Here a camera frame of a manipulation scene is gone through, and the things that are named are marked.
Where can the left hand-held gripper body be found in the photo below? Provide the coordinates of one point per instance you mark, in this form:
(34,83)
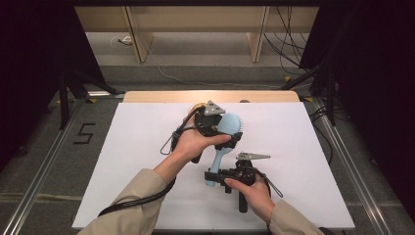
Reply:
(207,122)

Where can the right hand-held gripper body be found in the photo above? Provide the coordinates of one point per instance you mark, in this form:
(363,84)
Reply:
(246,171)

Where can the light blue hairbrush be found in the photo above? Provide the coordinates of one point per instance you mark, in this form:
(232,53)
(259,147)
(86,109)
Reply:
(228,125)

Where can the person's left hand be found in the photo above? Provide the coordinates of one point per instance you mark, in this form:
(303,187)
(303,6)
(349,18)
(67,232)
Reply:
(192,145)

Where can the person's right hand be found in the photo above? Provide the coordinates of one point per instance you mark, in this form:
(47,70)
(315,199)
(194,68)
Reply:
(259,199)

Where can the white table board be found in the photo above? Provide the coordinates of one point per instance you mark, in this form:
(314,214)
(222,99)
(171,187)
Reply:
(261,130)

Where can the black metal stand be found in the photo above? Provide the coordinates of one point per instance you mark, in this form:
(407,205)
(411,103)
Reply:
(331,107)

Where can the beige wooden desk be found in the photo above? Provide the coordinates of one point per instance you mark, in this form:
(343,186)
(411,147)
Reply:
(195,19)

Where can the white floor socket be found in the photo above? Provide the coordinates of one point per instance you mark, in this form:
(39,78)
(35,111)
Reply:
(126,40)

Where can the black tripod stand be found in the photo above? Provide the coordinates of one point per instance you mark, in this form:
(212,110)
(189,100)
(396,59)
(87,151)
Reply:
(63,104)

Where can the black curtain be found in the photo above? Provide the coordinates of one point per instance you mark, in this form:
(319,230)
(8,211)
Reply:
(375,81)
(29,65)

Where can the metal floor rail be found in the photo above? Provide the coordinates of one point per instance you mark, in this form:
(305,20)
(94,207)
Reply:
(42,173)
(348,163)

